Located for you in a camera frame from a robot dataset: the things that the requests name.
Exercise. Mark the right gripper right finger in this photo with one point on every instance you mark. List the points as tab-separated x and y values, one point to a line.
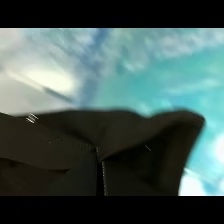
116	180

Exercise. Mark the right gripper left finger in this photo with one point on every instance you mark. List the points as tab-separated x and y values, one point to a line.
87	176

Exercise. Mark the black garment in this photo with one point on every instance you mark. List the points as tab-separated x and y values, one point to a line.
140	130

